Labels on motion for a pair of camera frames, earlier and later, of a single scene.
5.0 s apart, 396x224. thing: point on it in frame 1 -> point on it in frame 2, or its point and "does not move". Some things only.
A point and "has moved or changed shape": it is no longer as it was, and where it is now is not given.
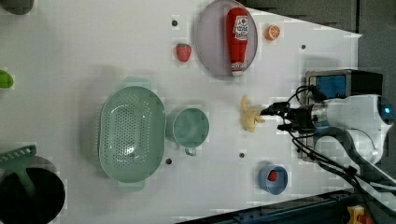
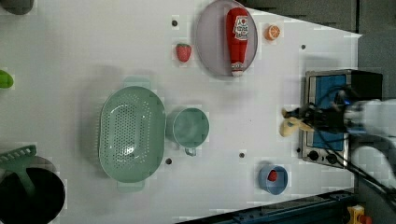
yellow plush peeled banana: x=251 y=115 has moved or changed shape
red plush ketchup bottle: x=237 y=25 does not move
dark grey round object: x=18 y=7 does not move
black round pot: x=17 y=207 does not move
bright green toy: x=6 y=79 does not move
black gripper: x=299 y=119 -> x=324 y=119
